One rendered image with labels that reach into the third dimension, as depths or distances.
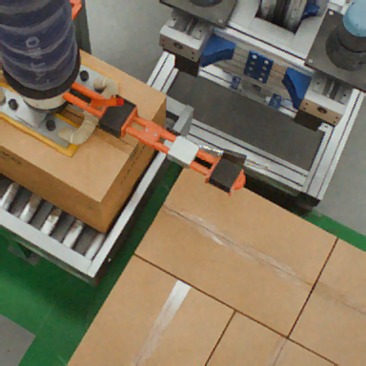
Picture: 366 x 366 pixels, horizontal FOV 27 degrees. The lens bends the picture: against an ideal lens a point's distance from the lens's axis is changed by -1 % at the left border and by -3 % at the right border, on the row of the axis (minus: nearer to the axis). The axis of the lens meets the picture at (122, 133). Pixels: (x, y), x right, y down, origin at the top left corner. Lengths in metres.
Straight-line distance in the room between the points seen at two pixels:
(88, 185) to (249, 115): 1.09
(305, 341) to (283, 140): 0.91
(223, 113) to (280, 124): 0.24
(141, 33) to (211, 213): 1.16
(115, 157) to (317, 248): 0.82
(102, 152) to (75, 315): 1.03
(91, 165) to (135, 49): 1.30
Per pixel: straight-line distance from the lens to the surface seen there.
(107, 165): 2.30
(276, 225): 2.71
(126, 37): 3.55
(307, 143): 3.19
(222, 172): 2.14
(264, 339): 2.63
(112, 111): 2.20
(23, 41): 1.87
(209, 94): 3.21
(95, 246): 2.65
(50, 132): 2.32
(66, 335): 3.16
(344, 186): 3.39
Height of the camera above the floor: 3.13
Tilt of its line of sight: 69 degrees down
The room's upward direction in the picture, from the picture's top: 3 degrees counter-clockwise
